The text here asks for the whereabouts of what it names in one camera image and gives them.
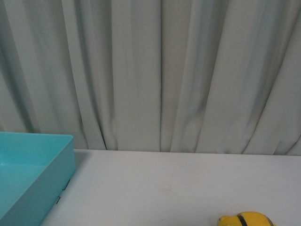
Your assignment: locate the yellow beetle toy car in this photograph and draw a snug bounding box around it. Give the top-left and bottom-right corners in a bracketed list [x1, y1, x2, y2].
[217, 211, 276, 226]

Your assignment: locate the grey pleated curtain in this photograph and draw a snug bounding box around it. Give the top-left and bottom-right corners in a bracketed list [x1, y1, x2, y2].
[0, 0, 301, 155]

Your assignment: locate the turquoise plastic storage bin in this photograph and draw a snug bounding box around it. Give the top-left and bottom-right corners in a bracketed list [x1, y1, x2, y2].
[0, 132, 76, 226]

